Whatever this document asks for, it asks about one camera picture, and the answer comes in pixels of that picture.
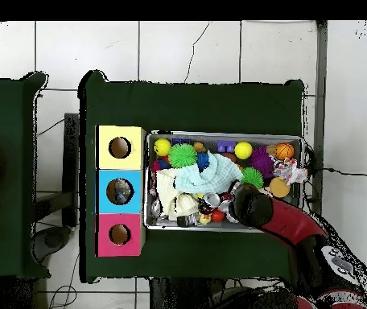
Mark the mint green waffle cloth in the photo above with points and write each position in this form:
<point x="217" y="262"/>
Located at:
<point x="209" y="177"/>

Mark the cream waffle cloth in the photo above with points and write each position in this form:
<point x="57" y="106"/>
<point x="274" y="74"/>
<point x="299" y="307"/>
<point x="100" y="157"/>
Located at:
<point x="165" y="193"/>

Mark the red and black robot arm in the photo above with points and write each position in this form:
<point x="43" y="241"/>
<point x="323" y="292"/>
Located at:
<point x="286" y="222"/>

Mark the wooden box with three holes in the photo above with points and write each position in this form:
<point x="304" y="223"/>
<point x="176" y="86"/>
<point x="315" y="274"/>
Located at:
<point x="122" y="161"/>

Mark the green spiky rubber ball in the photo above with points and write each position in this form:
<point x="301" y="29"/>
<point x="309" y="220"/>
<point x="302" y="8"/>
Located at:
<point x="182" y="155"/>
<point x="252" y="177"/>

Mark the yellow smiley foam ball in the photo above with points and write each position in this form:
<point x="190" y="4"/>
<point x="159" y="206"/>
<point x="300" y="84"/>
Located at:
<point x="162" y="147"/>

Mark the black and red can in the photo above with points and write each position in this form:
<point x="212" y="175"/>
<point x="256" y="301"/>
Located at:
<point x="211" y="201"/>

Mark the yellow tennis ball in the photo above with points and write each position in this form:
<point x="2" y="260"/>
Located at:
<point x="243" y="150"/>

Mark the dark green table cloth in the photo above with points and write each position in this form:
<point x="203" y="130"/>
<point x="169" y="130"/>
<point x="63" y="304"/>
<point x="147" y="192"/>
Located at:
<point x="6" y="112"/>
<point x="186" y="106"/>

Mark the purple spiky rubber ball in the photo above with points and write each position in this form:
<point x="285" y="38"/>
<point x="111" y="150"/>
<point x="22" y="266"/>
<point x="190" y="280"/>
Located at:
<point x="262" y="161"/>

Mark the peach foam ball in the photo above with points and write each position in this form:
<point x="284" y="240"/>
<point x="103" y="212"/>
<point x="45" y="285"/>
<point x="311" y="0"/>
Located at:
<point x="279" y="187"/>

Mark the orange toy basketball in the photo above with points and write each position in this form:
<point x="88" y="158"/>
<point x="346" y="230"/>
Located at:
<point x="284" y="150"/>

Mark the black upright panel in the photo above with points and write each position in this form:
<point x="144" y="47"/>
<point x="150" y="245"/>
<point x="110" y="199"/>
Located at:
<point x="70" y="167"/>

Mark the grey metal rail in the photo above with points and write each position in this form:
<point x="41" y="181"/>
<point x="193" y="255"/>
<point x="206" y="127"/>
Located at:
<point x="318" y="128"/>

